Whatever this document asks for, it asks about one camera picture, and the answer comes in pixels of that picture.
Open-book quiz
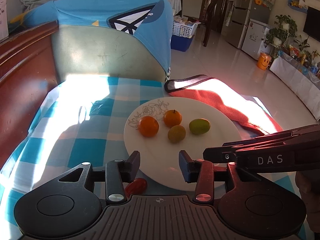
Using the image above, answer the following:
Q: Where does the red cherry tomato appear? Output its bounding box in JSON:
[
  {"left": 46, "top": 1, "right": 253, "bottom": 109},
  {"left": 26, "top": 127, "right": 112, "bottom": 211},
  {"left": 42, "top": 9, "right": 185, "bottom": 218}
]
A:
[{"left": 125, "top": 178, "right": 148, "bottom": 198}]

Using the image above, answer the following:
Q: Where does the yellow green jujube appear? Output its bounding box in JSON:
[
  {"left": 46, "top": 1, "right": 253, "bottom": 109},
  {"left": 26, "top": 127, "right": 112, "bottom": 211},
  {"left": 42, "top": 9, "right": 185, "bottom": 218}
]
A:
[{"left": 168, "top": 125, "right": 186, "bottom": 144}]

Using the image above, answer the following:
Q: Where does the orange mandarin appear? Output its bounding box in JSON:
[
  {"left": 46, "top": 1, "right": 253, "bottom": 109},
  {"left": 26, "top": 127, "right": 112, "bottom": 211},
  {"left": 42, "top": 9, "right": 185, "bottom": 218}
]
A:
[
  {"left": 138, "top": 116, "right": 159, "bottom": 138},
  {"left": 163, "top": 109, "right": 182, "bottom": 128}
]

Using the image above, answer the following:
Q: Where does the person right hand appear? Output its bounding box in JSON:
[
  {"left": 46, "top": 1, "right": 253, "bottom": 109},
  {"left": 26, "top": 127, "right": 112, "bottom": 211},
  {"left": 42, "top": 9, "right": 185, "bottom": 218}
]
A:
[{"left": 295, "top": 171, "right": 319, "bottom": 233}]

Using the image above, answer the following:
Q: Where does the white floral plate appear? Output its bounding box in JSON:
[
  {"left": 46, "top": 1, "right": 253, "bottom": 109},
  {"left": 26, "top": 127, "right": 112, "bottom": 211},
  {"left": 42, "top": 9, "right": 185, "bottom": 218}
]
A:
[{"left": 124, "top": 97, "right": 241, "bottom": 191}]

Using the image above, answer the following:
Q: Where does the red fleece cloth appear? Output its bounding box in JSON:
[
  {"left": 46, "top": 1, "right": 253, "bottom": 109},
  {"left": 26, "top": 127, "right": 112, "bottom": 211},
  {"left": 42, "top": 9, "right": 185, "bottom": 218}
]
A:
[{"left": 164, "top": 75, "right": 283, "bottom": 135}]

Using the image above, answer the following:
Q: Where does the blue checkered tablecloth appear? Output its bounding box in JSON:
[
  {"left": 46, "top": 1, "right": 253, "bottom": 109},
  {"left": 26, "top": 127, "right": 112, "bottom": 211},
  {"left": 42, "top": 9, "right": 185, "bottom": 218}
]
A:
[{"left": 0, "top": 76, "right": 308, "bottom": 240}]

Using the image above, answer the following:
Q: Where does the white tv cabinet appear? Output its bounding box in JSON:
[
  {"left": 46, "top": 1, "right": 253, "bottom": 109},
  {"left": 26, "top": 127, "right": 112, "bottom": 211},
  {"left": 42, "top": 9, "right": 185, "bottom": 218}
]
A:
[{"left": 270, "top": 53, "right": 319, "bottom": 121}]

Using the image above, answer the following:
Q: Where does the orange smiley bucket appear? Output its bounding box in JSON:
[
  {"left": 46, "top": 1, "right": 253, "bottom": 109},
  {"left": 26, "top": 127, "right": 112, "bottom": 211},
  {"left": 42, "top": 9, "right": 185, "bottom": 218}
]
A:
[{"left": 257, "top": 52, "right": 272, "bottom": 70}]

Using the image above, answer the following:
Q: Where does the small white freezer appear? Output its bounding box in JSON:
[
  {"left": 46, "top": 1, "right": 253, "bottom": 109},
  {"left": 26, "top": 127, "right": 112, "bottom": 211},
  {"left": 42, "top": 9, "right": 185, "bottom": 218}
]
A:
[{"left": 241, "top": 19, "right": 272, "bottom": 60}]

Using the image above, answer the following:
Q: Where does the potted green plant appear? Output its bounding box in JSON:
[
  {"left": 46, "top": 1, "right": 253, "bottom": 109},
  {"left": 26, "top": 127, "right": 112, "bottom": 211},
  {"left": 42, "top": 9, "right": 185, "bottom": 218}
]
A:
[{"left": 264, "top": 14, "right": 297, "bottom": 59}]

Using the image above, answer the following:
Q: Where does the black television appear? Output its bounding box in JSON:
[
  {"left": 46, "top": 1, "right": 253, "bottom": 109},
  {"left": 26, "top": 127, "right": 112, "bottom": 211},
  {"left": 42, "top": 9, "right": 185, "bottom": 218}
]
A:
[{"left": 303, "top": 7, "right": 320, "bottom": 42}]

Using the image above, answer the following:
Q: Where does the green sofa armrest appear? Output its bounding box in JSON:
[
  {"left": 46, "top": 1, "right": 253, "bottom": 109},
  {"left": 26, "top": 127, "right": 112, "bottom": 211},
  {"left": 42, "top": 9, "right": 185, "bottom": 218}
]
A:
[{"left": 52, "top": 25, "right": 166, "bottom": 82}]

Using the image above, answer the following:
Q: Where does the blue storage bin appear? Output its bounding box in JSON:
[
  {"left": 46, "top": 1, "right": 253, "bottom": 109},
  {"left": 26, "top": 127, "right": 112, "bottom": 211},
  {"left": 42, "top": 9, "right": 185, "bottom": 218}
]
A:
[{"left": 171, "top": 35, "right": 193, "bottom": 52}]

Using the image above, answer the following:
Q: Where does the white plastic basket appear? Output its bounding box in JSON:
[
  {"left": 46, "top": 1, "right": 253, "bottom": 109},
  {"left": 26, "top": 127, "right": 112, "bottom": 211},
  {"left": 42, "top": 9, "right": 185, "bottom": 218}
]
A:
[{"left": 172, "top": 21, "right": 200, "bottom": 38}]

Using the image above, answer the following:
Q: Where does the grey refrigerator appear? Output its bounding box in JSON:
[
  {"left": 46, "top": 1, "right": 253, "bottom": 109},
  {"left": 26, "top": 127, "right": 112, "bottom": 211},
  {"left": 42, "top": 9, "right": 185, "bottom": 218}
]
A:
[{"left": 222, "top": 0, "right": 275, "bottom": 49}]

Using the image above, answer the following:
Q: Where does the blue sailboat blanket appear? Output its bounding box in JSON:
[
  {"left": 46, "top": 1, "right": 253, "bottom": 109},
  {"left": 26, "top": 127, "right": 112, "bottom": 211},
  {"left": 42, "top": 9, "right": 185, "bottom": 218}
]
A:
[{"left": 8, "top": 0, "right": 174, "bottom": 73}]

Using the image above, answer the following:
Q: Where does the white clothed dining table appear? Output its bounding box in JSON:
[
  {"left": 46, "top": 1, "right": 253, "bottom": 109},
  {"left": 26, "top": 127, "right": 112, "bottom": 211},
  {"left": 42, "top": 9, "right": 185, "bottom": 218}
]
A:
[{"left": 168, "top": 0, "right": 183, "bottom": 16}]

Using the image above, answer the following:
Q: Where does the white milk carton box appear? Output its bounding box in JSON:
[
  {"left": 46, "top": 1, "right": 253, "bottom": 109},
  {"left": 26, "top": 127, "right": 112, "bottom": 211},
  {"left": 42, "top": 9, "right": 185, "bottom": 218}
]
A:
[{"left": 0, "top": 0, "right": 9, "bottom": 41}]

